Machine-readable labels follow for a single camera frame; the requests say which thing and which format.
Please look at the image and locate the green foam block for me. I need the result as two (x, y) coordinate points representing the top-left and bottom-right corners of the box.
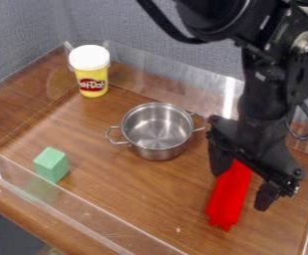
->
(34, 147), (69, 183)

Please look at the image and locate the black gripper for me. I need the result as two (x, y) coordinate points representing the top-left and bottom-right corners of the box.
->
(207, 115), (306, 211)

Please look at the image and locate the black cable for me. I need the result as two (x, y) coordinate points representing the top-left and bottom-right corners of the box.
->
(284, 102), (308, 141)

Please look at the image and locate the red plastic bar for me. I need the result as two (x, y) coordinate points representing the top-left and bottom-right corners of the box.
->
(207, 160), (252, 231)

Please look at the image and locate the yellow Play-Doh can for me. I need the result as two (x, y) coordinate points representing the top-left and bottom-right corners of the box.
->
(69, 45), (112, 98)

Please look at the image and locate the stainless steel pot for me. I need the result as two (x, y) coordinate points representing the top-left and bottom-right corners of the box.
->
(106, 103), (207, 161)

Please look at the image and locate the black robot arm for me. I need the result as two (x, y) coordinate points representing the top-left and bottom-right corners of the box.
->
(137, 0), (308, 211)

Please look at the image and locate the clear acrylic barrier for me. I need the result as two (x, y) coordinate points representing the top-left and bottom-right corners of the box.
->
(0, 44), (308, 255)

